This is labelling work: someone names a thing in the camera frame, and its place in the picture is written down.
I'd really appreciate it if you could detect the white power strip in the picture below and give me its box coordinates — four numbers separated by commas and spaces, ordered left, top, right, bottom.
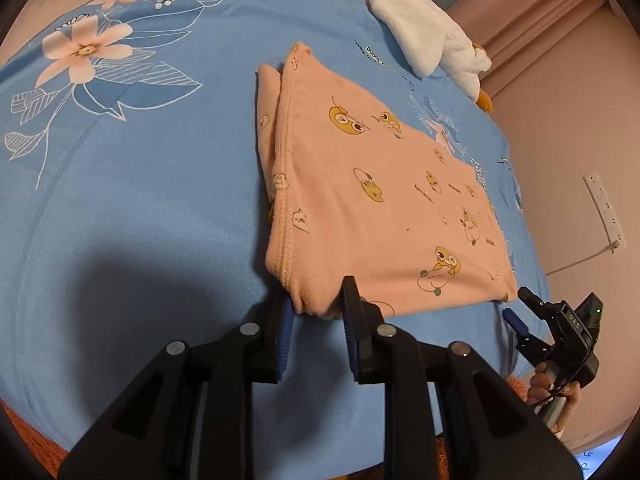
582, 170, 627, 254

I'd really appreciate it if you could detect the white power cable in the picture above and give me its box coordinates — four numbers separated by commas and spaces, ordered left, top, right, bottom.
544, 244, 618, 276

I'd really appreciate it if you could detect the right hand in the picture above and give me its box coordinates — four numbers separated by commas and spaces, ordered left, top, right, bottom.
526, 363, 582, 437

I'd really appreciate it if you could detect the pink curtain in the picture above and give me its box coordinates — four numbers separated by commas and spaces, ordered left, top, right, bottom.
447, 0, 609, 99

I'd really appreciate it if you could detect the white plush duck toy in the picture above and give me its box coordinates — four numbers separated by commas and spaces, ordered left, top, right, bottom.
366, 0, 492, 113

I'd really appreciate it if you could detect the pink printed small garment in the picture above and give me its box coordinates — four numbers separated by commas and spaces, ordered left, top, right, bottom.
256, 44, 518, 318

